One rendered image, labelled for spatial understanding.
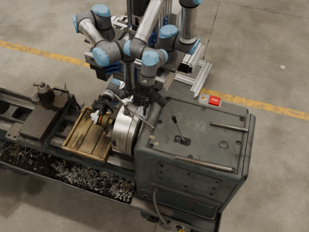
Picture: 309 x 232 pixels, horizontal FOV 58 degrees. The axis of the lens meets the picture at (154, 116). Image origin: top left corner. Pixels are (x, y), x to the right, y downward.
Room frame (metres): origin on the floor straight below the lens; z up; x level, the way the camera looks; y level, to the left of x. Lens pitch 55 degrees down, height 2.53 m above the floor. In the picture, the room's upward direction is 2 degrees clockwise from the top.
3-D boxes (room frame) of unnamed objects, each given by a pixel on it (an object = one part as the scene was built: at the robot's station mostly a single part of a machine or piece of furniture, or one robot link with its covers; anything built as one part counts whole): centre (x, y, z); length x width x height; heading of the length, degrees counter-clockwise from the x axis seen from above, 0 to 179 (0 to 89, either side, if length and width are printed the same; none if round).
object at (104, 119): (0.96, 0.29, 1.08); 0.09 x 0.09 x 0.09; 74
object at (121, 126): (0.93, 0.16, 1.08); 0.32 x 0.09 x 0.32; 164
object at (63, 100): (1.16, 0.70, 0.99); 0.20 x 0.10 x 0.05; 74
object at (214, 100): (1.02, -0.34, 1.26); 0.06 x 0.06 x 0.02; 74
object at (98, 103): (1.09, 0.34, 1.08); 0.12 x 0.09 x 0.08; 163
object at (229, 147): (0.83, -0.24, 1.06); 0.59 x 0.48 x 0.39; 74
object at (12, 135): (1.11, 0.79, 0.90); 0.47 x 0.30 x 0.06; 164
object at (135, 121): (0.91, 0.10, 1.08); 0.31 x 0.03 x 0.31; 164
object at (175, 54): (1.48, -0.07, 1.21); 0.15 x 0.15 x 0.10
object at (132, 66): (1.30, 0.18, 1.19); 0.12 x 0.11 x 0.49; 31
